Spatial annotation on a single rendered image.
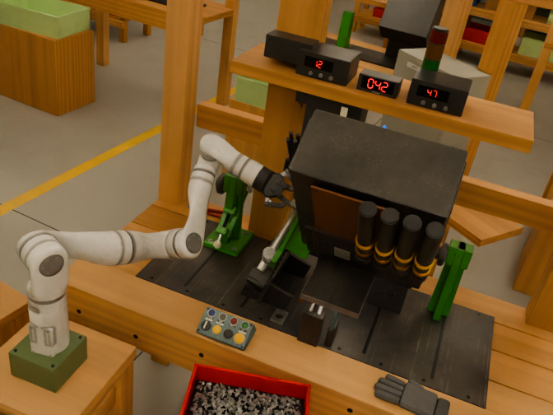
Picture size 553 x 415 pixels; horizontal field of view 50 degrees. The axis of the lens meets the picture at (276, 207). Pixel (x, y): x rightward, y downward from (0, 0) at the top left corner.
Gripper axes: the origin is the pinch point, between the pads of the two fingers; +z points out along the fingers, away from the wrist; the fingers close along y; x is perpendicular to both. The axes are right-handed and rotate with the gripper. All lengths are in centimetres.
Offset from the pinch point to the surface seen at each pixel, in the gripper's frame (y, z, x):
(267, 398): -52, 22, -13
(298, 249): -13.2, 8.0, -3.8
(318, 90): 29.3, -11.3, -11.0
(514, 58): 410, 99, 538
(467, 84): 50, 25, -17
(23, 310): -73, -56, 12
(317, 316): -26.8, 22.3, -6.1
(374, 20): 387, -86, 584
